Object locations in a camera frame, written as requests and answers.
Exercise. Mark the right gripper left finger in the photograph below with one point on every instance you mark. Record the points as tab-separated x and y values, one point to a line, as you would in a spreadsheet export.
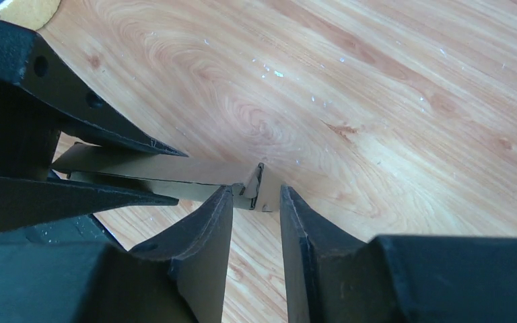
179	275

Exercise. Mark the cardboard box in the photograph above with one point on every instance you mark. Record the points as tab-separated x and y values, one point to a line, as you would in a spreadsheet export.
255	187

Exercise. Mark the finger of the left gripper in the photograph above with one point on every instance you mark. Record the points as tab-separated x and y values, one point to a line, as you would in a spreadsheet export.
25	203
33	72

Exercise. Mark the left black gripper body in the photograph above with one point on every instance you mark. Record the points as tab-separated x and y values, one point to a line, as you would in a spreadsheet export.
28	135

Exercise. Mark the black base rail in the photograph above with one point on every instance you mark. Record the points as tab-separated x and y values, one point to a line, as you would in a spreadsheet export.
86	228

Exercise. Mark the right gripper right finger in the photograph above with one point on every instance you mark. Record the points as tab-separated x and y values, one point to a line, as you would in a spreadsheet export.
331	276

